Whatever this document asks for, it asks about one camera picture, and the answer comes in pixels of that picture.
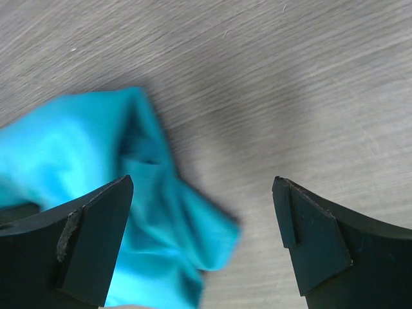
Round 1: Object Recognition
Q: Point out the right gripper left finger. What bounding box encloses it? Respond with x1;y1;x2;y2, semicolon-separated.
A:
1;176;133;308

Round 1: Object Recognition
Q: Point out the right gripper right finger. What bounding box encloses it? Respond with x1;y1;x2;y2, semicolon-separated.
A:
272;176;411;308

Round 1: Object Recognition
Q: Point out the teal t shirt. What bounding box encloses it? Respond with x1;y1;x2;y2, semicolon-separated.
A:
1;88;240;308

